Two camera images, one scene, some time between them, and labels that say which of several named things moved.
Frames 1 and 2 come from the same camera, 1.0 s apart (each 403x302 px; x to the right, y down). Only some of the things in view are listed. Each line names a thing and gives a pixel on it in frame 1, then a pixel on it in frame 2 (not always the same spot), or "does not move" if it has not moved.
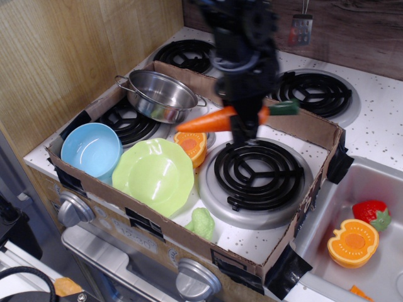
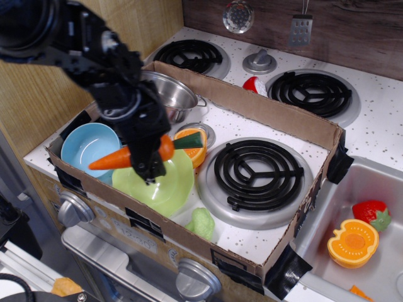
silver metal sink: x=381 y=277 does not move
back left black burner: x=192 y=55 does not move
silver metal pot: x=158 y=97 does not move
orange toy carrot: x=221 y=119 -> x=124 y=158
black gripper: x=244 y=78 -> x=143 y=124
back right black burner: x=322 y=94 does not move
